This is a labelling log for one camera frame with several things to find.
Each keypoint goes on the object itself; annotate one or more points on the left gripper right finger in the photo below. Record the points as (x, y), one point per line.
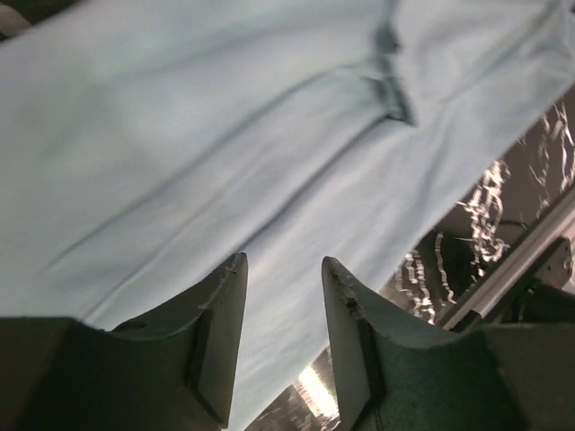
(393, 371)

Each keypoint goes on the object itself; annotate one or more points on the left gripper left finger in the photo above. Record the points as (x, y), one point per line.
(171, 368)

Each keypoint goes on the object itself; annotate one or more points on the blue t-shirt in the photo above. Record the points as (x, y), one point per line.
(143, 142)

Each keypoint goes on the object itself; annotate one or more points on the aluminium frame rail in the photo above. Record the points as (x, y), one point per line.
(484, 297)

